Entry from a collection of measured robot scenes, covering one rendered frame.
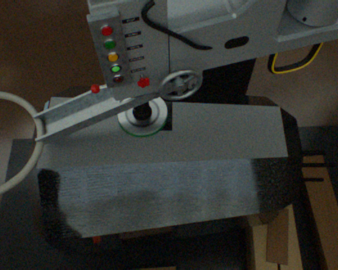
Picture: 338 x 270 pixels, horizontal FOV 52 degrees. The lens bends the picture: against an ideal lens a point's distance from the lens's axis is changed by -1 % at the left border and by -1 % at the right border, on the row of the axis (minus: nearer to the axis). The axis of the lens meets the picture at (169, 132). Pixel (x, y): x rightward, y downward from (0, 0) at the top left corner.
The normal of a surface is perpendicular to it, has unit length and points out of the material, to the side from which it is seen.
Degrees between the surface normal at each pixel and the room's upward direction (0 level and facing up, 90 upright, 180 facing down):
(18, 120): 0
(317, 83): 0
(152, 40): 90
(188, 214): 45
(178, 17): 4
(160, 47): 90
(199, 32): 90
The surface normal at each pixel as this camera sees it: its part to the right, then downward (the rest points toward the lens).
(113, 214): 0.02, 0.28
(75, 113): -0.28, -0.40
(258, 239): -0.02, -0.48
